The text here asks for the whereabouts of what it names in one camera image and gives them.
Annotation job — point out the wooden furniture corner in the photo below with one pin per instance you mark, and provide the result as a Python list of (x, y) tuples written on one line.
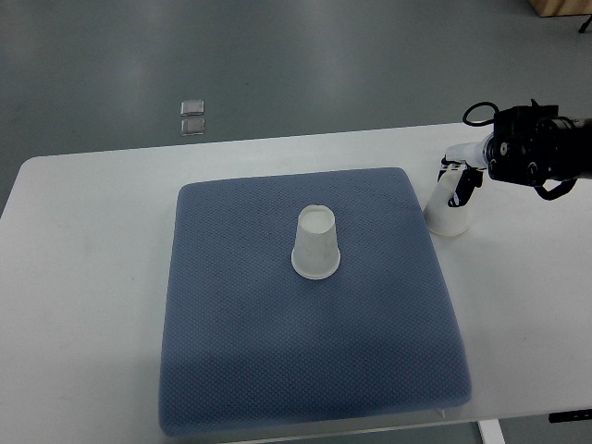
[(561, 8)]

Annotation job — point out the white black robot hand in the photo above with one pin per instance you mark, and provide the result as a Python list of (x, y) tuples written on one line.
[(463, 165)]

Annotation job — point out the black table control panel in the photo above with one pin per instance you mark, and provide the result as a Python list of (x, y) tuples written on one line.
[(571, 416)]

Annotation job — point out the black tripod leg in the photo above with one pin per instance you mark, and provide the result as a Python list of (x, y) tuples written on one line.
[(585, 25)]

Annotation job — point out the upper metal floor plate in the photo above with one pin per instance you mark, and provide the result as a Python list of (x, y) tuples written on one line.
[(194, 107)]

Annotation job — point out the white paper cup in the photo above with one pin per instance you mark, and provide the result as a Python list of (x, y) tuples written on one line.
[(315, 254), (441, 218)]

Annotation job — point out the blue textured cushion mat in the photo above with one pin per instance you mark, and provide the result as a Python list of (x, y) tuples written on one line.
[(248, 342)]

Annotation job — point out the white table leg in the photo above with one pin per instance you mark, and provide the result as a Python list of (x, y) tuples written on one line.
[(490, 432)]

